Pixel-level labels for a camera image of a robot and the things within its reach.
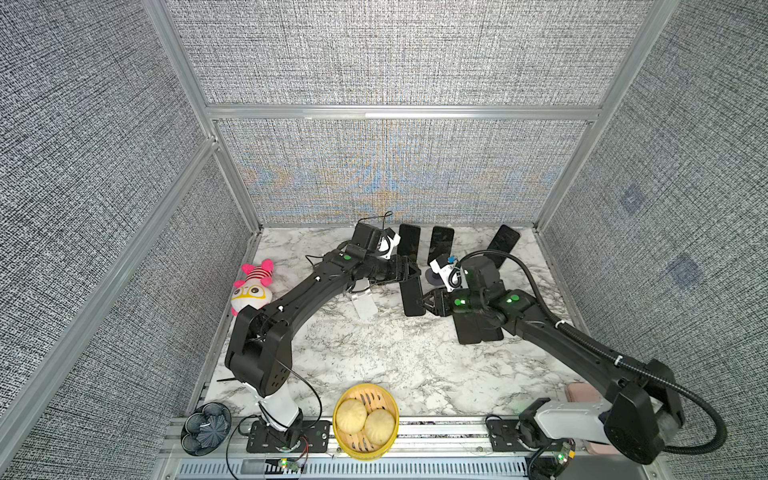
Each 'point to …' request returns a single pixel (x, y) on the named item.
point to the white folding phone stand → (363, 299)
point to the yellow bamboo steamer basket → (373, 397)
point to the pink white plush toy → (255, 290)
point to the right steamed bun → (379, 426)
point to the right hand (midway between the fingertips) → (421, 298)
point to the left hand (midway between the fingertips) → (411, 274)
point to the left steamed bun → (351, 415)
